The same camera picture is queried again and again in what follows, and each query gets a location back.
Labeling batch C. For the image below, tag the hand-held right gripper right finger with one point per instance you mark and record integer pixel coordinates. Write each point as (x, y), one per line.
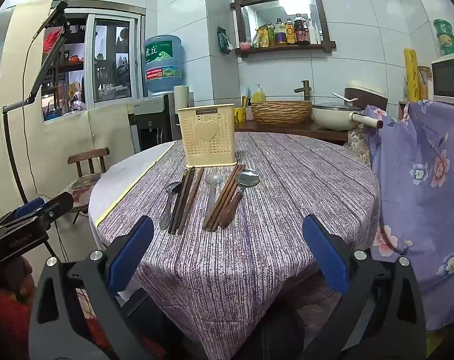
(326, 257)

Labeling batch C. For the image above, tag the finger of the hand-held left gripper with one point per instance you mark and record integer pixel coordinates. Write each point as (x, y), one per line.
(58, 202)
(30, 206)

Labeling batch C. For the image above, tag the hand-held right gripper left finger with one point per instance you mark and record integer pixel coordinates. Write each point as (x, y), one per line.
(131, 257)

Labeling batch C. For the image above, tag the all-metal spoon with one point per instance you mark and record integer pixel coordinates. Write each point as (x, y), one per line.
(170, 198)

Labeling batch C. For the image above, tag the dark chopstick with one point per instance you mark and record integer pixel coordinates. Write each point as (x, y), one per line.
(177, 201)
(181, 200)

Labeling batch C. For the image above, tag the silver spoon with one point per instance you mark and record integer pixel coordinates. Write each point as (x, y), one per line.
(213, 180)

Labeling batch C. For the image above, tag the cream plastic utensil holder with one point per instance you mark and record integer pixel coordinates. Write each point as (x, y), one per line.
(206, 135)

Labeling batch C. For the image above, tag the person's left forearm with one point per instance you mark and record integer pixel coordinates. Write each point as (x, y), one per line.
(1, 318)

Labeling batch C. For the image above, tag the wooden chair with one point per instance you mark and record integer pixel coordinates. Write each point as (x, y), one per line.
(88, 155)

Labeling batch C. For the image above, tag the purple striped tablecloth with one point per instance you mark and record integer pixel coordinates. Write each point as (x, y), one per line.
(272, 210)

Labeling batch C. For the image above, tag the paisley patterned cloth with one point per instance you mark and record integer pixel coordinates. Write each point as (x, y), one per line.
(359, 142)

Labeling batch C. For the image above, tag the purple floral cloth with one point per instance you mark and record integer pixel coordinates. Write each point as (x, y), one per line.
(422, 180)

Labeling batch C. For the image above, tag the water dispenser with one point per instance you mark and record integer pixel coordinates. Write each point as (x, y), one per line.
(152, 120)

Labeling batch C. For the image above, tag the black floor stand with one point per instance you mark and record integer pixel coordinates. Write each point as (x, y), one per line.
(39, 78)

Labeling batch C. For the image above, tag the cream pan with lid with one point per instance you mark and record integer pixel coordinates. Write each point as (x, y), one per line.
(332, 118)

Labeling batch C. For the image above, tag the wicker basket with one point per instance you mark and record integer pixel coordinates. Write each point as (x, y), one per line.
(281, 112)

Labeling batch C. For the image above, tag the sliding glass window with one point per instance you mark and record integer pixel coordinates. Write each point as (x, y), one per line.
(110, 56)

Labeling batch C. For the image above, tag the white ladle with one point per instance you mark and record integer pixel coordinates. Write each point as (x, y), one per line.
(345, 98)

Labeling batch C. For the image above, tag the white paper towel roll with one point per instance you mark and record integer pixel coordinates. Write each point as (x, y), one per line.
(181, 97)

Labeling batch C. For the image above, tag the small black-capped bottle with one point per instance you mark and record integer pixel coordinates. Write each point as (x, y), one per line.
(249, 110)

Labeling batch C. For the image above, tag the yellow cup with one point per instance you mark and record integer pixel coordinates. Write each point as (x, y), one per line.
(239, 115)

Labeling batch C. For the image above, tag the bronze faucet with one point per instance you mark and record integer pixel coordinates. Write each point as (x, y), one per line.
(305, 90)

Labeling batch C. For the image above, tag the blue water jug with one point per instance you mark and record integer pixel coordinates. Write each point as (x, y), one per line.
(162, 63)

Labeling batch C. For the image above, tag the yellow soap dispenser bottle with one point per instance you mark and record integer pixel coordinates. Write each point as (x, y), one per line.
(258, 94)

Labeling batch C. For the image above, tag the phone on stand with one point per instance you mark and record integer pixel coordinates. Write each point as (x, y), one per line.
(56, 13)

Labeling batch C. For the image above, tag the yellow roll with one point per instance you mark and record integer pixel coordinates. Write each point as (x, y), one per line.
(412, 75)

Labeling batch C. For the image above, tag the white microwave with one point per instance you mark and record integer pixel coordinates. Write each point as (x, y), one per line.
(448, 78)

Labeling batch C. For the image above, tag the pink bowl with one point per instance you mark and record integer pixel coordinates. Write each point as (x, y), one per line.
(245, 45)

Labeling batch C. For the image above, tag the dark sauce bottle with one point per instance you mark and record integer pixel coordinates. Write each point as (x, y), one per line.
(301, 30)

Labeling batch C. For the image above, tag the yellow snack packet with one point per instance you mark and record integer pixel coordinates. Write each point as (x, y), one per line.
(262, 37)

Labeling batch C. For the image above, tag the yellow oil bottle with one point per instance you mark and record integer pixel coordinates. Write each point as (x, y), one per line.
(280, 33)

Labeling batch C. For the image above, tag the green wall packet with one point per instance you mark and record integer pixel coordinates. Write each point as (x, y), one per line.
(224, 41)

